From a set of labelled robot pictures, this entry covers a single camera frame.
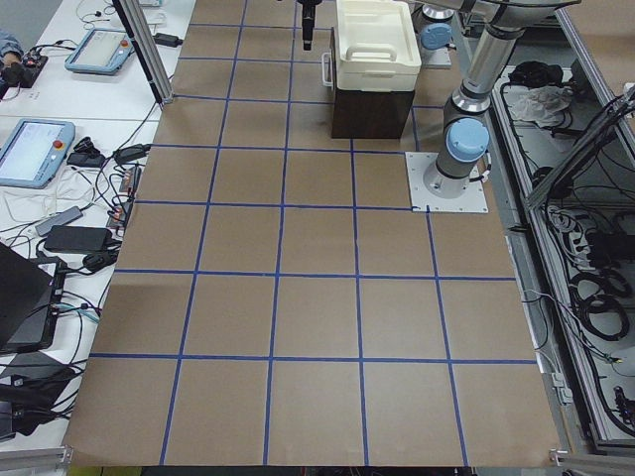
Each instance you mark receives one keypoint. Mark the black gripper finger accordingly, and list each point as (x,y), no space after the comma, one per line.
(308,25)

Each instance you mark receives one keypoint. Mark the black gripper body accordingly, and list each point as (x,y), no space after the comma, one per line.
(308,15)

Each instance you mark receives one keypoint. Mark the wooden drawer with white handle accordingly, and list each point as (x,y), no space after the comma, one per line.
(326,70)

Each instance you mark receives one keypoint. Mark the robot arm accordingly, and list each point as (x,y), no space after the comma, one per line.
(465,136)

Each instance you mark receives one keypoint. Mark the person hand black glove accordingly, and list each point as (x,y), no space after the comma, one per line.
(12,76)

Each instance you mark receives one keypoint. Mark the white plastic tray lid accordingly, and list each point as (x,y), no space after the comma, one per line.
(376,49)

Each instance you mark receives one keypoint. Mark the dark brown cabinet box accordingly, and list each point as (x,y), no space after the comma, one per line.
(370,115)

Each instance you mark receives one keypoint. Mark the blue teach pendant upper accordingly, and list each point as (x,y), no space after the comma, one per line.
(101,52)

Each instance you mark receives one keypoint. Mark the blue teach pendant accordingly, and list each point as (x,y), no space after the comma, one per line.
(101,52)
(34,152)

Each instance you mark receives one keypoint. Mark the crumpled white cloth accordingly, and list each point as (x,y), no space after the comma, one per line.
(544,106)

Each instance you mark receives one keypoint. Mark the blue teach pendant lower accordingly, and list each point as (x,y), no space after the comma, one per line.
(34,152)

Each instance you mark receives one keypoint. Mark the grey usb hub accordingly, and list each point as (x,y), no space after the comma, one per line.
(60,219)

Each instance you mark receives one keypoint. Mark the black power brick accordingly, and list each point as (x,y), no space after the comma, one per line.
(76,239)

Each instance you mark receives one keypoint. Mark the black laptop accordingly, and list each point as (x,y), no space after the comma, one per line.
(31,291)

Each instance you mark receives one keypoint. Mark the aluminium frame post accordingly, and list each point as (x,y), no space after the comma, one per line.
(134,22)

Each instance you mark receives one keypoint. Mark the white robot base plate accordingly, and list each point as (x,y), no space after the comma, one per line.
(431,191)

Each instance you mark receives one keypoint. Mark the aluminium diagonal frame strut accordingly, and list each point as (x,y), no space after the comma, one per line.
(602,124)

